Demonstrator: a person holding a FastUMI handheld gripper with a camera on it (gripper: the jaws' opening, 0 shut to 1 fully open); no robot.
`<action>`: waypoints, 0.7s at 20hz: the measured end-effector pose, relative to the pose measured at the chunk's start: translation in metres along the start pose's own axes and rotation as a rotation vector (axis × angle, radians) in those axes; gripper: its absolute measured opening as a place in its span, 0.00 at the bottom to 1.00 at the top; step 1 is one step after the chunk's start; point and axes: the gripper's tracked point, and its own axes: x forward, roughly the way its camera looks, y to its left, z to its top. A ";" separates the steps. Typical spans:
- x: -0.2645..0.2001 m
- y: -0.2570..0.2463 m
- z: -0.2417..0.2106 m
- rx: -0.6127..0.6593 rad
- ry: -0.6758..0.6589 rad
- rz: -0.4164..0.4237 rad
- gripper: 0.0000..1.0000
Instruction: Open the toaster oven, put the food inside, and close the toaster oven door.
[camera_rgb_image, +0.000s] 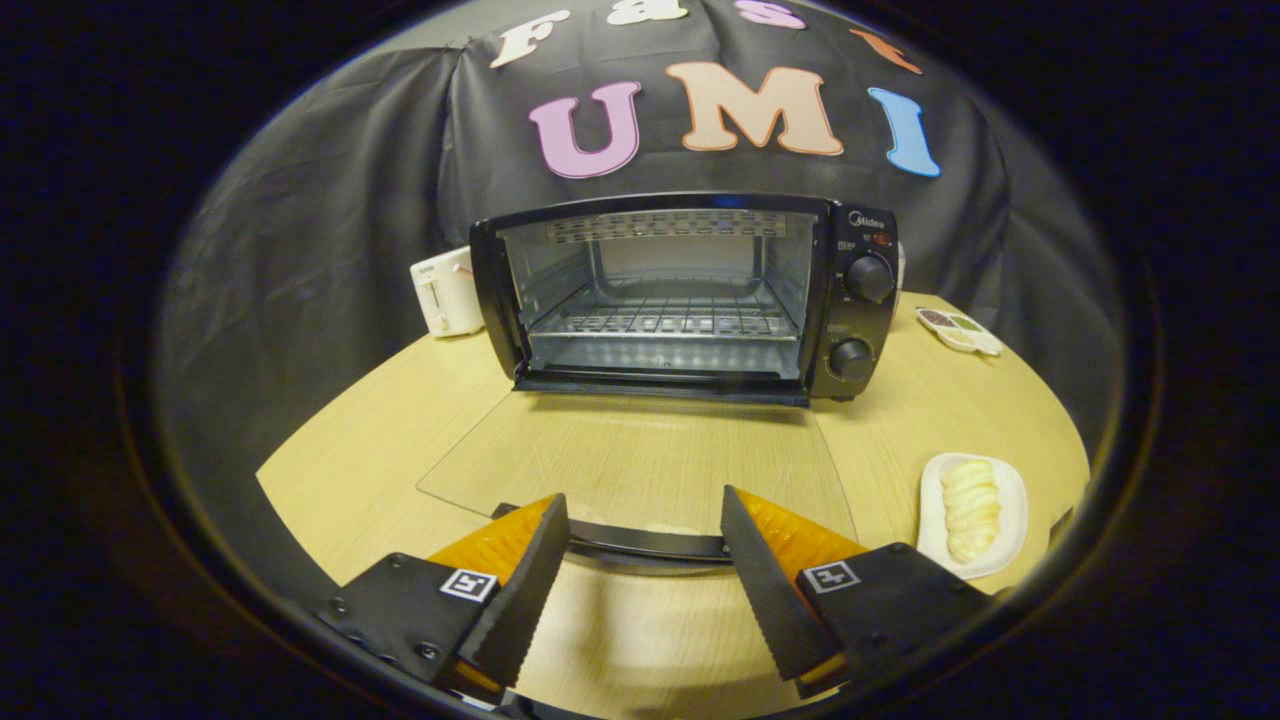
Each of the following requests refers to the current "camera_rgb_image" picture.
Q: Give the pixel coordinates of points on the pale yellow bread roll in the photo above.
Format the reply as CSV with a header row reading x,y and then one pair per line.
x,y
970,510

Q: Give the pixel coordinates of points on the black toaster oven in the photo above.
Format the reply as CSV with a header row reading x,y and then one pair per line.
x,y
860,330

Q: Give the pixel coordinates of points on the white pop-up toaster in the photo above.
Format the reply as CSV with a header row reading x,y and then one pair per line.
x,y
445,295

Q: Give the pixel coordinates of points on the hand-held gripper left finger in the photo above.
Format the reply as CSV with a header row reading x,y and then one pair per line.
x,y
520,610

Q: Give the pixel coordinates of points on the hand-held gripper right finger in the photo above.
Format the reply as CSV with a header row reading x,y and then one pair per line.
x,y
770,600

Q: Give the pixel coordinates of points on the white rectangular plate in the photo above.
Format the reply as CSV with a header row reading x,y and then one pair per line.
x,y
1012,500

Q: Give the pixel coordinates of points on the white divided condiment dish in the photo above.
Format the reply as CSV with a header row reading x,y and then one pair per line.
x,y
960,335

